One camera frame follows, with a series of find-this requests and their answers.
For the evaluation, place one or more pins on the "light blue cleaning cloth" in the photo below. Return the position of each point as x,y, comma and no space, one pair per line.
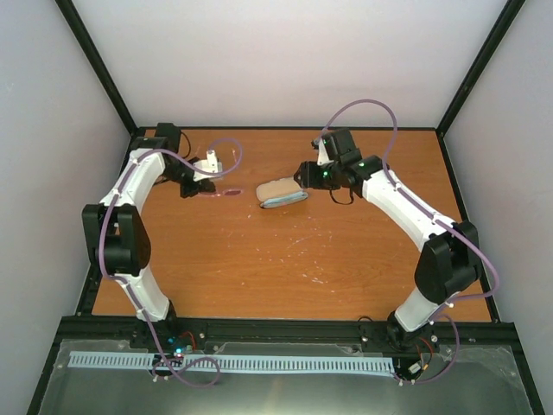
284,200

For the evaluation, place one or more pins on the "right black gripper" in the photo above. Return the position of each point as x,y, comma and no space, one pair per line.
308,178

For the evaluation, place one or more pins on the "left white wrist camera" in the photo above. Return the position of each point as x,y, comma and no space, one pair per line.
207,168

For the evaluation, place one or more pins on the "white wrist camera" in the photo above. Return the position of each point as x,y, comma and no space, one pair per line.
322,155
207,168

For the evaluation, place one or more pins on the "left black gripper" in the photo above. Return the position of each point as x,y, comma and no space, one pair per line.
200,187

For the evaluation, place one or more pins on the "plaid brown glasses case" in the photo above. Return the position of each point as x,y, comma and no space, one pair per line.
275,188

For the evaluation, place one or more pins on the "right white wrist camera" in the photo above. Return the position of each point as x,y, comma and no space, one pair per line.
322,155

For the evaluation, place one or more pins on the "light blue slotted cable duct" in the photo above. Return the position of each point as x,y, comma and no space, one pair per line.
242,364

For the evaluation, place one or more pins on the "black aluminium mounting rail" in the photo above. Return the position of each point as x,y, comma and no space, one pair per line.
371,336

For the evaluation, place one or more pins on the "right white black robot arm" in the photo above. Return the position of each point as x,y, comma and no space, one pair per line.
448,262

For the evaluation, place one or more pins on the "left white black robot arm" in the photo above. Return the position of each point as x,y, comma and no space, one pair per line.
116,238

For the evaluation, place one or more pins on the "pink transparent sunglasses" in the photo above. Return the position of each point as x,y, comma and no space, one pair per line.
220,192

